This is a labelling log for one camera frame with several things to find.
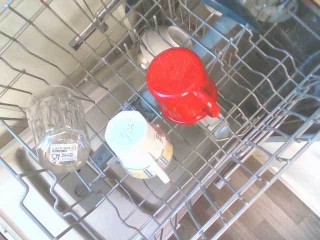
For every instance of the red white-speckled mug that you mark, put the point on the red white-speckled mug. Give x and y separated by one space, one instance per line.
175 80

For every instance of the white mug with gold rim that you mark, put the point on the white mug with gold rim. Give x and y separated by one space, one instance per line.
130 140

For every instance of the built-in dishwasher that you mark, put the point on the built-in dishwasher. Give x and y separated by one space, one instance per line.
10 212

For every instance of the white bowl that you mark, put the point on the white bowl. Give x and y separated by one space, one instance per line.
152 47

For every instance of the small white cup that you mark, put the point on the small white cup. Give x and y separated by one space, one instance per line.
178 36

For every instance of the clear ribbed glass with label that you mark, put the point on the clear ribbed glass with label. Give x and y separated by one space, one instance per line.
57 130

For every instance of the dark blue plate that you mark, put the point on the dark blue plate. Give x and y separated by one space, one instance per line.
225 17

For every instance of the cream cabinet with drawer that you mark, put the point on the cream cabinet with drawer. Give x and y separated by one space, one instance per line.
307 156

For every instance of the clear drinking glass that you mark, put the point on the clear drinking glass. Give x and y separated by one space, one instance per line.
270 10

